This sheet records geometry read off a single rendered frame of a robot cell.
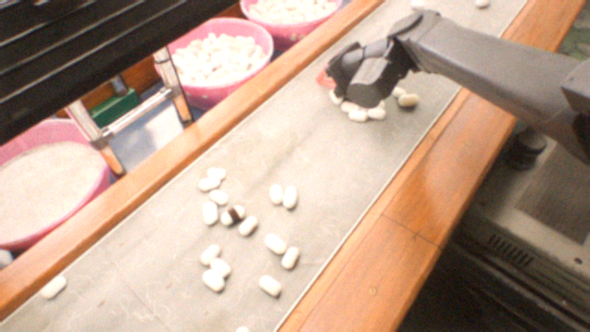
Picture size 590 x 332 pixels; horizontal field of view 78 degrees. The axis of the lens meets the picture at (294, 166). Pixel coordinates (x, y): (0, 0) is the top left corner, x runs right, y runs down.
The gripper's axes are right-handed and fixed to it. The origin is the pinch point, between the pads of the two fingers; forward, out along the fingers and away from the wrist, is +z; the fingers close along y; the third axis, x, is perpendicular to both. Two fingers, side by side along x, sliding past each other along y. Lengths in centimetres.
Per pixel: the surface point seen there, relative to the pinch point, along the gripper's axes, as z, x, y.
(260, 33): 17.1, -13.8, -6.6
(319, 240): -14.6, 14.2, 29.4
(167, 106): 28.7, -12.2, 19.0
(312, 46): 5.3, -5.5, -7.9
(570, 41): 13, 83, -187
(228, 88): 12.2, -8.6, 12.3
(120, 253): 3.4, 0.2, 48.5
